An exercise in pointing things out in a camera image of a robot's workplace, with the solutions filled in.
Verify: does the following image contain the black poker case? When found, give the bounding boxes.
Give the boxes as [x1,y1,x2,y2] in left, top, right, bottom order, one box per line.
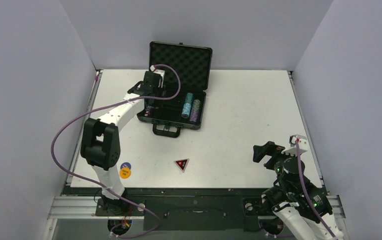
[137,41,213,138]

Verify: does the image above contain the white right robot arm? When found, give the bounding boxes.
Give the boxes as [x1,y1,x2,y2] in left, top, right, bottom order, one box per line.
[253,134,344,240]

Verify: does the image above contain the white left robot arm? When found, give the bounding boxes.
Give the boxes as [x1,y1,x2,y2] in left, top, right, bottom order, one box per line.
[80,69,165,215]

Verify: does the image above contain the yellow round button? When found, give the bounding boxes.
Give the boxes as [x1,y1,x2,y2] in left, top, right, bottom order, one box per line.
[119,167,131,179]

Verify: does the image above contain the light blue chip stack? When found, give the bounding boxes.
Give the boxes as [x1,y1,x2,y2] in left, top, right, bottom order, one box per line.
[181,102,192,119]

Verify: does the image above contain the purple chip stack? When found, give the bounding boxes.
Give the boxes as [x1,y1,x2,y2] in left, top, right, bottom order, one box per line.
[189,109,199,123]
[146,106,154,112]

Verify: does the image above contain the blue round button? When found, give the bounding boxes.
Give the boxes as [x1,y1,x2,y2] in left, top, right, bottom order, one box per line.
[120,162,131,170]

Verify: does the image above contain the triangular all-in button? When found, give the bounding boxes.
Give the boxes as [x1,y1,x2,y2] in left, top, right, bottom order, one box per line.
[174,158,189,173]

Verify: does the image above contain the green-grey chip stack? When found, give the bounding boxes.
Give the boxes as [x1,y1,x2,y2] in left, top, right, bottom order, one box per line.
[191,99,201,112]

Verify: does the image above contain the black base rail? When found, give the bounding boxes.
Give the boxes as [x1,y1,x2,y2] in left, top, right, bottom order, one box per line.
[94,187,344,233]

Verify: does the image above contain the teal chip stack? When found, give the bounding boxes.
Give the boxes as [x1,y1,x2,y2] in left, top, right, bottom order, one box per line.
[184,92,194,105]

